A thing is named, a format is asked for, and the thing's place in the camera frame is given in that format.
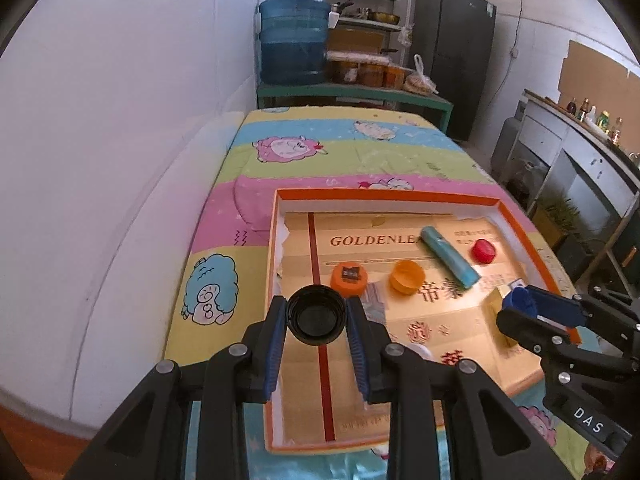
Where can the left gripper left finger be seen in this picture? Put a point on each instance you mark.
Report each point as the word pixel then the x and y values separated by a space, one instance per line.
pixel 147 435

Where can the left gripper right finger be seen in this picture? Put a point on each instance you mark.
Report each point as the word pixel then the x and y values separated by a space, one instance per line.
pixel 442 415

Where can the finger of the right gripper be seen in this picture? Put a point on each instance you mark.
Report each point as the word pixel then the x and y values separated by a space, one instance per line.
pixel 564 311
pixel 540 337

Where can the gold lighter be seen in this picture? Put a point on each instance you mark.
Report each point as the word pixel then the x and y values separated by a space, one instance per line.
pixel 492 305

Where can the red cola bottle cap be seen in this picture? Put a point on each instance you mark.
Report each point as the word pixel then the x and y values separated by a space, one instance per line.
pixel 483 251

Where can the white QR code cap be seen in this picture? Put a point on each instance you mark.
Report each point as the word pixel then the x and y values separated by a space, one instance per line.
pixel 422 351

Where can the teal lighter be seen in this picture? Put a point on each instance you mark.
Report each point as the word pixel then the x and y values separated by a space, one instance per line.
pixel 450 257

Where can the plain orange bottle cap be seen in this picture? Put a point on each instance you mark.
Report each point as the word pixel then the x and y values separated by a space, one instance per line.
pixel 407 277

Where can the clear patterned lighter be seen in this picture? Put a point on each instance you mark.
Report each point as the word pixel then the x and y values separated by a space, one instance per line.
pixel 373 304

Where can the orange cap with label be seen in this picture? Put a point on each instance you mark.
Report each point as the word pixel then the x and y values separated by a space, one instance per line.
pixel 349 279

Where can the black bottle cap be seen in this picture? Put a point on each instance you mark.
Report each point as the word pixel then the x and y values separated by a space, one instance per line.
pixel 316 315

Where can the blue bottle cap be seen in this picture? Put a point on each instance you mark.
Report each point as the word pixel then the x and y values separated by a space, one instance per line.
pixel 521 299

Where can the white Hello Kitty lighter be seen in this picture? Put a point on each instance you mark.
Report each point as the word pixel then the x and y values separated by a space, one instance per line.
pixel 519 283

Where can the person's right hand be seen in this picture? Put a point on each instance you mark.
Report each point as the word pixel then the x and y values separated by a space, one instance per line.
pixel 596 461

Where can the potted green plant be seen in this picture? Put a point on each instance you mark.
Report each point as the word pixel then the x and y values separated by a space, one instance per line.
pixel 555 219

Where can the brown wooden door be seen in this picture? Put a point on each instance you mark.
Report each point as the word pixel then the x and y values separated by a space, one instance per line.
pixel 45 453

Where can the orange-rimmed cardboard tray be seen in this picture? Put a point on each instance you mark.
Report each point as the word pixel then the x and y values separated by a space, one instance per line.
pixel 378 201

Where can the white kitchen counter cabinet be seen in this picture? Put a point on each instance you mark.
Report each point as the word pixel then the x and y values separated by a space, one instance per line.
pixel 544 152

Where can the colourful cartoon quilt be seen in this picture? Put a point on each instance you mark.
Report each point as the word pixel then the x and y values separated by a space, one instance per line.
pixel 224 286

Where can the green dish soap bottle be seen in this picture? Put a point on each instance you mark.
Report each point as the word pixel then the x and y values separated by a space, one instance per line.
pixel 603 121

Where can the plastic bag of food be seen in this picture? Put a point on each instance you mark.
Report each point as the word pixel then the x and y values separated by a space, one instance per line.
pixel 417 82

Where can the black refrigerator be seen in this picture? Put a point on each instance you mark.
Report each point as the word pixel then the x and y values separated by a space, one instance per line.
pixel 454 40

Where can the cardboard box on shelf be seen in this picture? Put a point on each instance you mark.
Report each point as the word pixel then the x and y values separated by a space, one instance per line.
pixel 355 40

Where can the blue water jug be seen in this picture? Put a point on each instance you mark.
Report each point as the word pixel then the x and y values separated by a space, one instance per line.
pixel 293 36

